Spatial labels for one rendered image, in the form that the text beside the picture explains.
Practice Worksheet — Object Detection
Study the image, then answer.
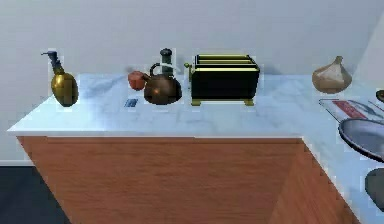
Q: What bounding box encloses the grey frying pan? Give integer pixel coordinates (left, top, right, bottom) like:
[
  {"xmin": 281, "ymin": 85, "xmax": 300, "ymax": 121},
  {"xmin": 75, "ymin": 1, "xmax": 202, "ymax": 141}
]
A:
[{"xmin": 338, "ymin": 118, "xmax": 384, "ymax": 164}]

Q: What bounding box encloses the copper brown kettle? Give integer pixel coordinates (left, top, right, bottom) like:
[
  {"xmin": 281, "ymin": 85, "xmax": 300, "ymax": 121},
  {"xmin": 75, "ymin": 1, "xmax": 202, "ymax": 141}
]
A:
[{"xmin": 142, "ymin": 62, "xmax": 183, "ymax": 106}]

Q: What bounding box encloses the beige onion shaped vase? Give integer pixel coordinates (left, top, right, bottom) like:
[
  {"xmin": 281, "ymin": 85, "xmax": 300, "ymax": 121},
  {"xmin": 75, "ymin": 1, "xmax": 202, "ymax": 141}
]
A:
[{"xmin": 311, "ymin": 55, "xmax": 353, "ymax": 95}]

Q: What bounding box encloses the brown wooden kitchen counter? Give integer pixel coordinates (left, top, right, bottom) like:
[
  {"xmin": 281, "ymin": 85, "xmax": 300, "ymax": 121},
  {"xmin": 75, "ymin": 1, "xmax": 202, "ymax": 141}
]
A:
[{"xmin": 7, "ymin": 73, "xmax": 384, "ymax": 224}]

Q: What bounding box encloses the black and gold toaster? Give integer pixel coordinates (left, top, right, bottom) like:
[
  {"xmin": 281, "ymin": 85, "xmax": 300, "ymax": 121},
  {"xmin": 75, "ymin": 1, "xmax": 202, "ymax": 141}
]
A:
[{"xmin": 184, "ymin": 54, "xmax": 261, "ymax": 107}]

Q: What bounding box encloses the gold soap dispenser bottle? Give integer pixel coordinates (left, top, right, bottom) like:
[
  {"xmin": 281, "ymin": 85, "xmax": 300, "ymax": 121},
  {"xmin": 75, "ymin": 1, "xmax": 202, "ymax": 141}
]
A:
[{"xmin": 41, "ymin": 50, "xmax": 80, "ymax": 108}]

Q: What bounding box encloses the red apple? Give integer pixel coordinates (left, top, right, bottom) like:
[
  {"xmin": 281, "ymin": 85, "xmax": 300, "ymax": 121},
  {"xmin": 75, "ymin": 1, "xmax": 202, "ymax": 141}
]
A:
[{"xmin": 127, "ymin": 70, "xmax": 148, "ymax": 92}]

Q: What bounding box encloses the dark grey round dish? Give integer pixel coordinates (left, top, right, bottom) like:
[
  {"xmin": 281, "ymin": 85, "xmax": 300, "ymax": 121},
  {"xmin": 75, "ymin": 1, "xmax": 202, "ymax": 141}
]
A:
[{"xmin": 364, "ymin": 167, "xmax": 384, "ymax": 213}]

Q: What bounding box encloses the dark pepper mill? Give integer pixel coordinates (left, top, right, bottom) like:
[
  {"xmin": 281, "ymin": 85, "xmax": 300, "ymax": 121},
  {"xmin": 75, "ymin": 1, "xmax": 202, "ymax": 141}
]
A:
[{"xmin": 159, "ymin": 48, "xmax": 175, "ymax": 77}]

